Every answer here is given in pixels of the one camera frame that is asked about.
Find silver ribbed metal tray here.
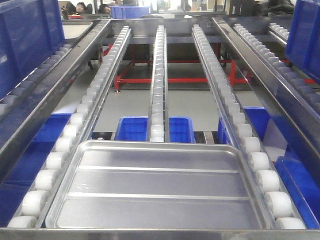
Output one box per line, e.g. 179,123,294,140
45,140,273,230

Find grey tray far left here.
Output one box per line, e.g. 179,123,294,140
62,20,93,42

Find centre white roller track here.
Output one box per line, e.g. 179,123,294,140
147,25,166,143

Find white roller track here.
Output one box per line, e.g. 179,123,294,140
0,25,132,229
147,25,166,143
192,24,306,230

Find blue bin below centre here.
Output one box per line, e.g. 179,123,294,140
114,116,196,143

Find blue bin in background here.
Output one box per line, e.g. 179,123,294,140
110,5,150,19

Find person in background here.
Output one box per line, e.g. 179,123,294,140
75,2,86,15

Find far left roller track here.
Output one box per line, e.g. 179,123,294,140
0,44,71,121

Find left white roller track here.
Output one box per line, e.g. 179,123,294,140
0,25,132,229

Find blue bin lower right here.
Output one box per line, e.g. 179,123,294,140
217,107,320,229

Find right white roller track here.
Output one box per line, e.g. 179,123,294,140
192,24,306,230

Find far right roller track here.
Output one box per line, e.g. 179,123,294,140
233,23,320,114

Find blue bin upper left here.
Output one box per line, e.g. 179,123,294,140
0,0,65,98

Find blue bin upper right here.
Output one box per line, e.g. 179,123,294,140
285,0,320,83

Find blue bin lower left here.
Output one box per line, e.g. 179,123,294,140
0,113,71,227

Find red metal cart frame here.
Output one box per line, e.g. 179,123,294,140
113,43,247,92

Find steel right divider rail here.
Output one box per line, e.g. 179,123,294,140
212,17,320,183

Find steel divider rail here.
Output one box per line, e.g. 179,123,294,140
212,17,320,183
0,19,110,180

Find steel left divider rail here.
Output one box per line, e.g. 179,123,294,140
0,19,110,180

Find steel front shelf rail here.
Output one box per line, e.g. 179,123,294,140
0,228,320,240

